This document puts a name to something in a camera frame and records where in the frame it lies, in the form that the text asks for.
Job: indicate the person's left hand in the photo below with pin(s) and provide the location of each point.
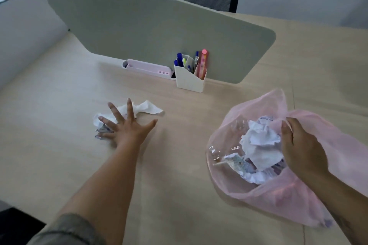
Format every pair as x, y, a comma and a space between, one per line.
128, 132

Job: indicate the person's right hand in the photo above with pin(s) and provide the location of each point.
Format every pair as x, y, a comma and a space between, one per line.
304, 150

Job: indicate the person's left thumb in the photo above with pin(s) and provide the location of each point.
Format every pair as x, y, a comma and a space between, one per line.
149, 126

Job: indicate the person's left middle finger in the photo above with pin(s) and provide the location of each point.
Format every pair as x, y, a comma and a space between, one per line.
116, 113

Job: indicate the person's left little finger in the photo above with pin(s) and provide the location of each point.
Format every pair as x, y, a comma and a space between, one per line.
103, 135

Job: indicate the person's right thumb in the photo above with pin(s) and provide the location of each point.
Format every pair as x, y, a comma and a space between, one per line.
286, 141

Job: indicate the pink plastic bag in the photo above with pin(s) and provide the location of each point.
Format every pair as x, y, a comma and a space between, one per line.
287, 196

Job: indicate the person's left forearm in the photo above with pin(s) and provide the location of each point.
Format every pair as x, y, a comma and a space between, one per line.
109, 184

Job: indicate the person's right forearm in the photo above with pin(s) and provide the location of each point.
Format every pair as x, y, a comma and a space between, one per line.
342, 201

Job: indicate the grey printed crumpled paper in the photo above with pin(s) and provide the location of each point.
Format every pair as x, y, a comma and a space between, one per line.
102, 130

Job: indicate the white crumpled tissue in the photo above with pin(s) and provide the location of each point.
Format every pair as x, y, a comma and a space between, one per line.
145, 108

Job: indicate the large crumpled white paper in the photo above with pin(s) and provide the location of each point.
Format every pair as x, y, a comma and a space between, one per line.
261, 144

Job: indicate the small crumpled white paper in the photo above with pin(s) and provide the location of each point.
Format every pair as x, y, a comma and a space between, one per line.
258, 178

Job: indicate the pink desk organizer tray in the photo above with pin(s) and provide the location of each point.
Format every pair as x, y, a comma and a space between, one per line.
143, 67

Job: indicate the crumpled printed receipt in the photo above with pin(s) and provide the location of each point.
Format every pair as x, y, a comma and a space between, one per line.
237, 164

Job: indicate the clear plastic packaging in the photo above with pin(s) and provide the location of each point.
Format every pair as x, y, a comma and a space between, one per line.
227, 151

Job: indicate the white pen holder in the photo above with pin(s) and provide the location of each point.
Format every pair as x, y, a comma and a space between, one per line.
189, 81

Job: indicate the short blue marker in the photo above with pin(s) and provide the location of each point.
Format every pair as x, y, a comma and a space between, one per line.
175, 62

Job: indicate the tall blue marker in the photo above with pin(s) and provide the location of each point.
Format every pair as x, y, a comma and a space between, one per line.
179, 59

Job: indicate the pink highlighter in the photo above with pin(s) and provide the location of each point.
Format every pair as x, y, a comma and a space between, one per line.
203, 64

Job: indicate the blue ballpoint pen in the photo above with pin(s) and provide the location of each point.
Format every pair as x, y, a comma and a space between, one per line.
196, 57

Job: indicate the grey-green desk divider panel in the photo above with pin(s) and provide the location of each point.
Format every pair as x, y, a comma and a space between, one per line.
158, 29

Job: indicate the grey sleeve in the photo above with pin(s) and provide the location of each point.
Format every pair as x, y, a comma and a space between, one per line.
66, 232

